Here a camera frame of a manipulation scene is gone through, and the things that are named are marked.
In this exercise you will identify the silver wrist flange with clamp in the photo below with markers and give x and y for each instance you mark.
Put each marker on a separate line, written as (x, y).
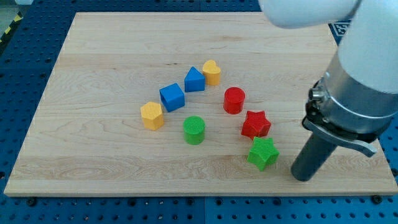
(345, 111)

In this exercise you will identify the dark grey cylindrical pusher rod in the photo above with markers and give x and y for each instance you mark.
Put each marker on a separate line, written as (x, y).
(312, 156)

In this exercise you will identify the red star block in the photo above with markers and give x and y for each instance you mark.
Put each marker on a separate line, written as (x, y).
(256, 124)

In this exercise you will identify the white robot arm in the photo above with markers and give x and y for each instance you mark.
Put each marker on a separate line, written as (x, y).
(369, 47)

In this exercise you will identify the green star block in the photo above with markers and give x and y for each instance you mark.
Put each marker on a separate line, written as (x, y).
(263, 153)

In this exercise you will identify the fiducial marker tag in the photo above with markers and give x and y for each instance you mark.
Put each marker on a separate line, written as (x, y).
(338, 29)

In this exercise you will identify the red cylinder block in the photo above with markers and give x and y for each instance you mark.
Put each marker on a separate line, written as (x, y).
(234, 98)

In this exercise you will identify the green cylinder block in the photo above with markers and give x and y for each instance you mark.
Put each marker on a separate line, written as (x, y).
(194, 130)

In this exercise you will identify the yellow heart block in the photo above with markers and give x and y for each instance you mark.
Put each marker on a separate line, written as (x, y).
(212, 72)

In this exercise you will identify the blue triangle block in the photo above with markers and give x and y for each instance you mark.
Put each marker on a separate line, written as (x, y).
(194, 81)

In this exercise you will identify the blue cube block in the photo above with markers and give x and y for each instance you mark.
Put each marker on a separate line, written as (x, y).
(172, 97)

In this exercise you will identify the yellow hexagon block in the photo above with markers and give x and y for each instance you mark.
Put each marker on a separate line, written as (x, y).
(152, 115)

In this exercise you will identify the light wooden board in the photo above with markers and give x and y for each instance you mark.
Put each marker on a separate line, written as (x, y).
(87, 137)

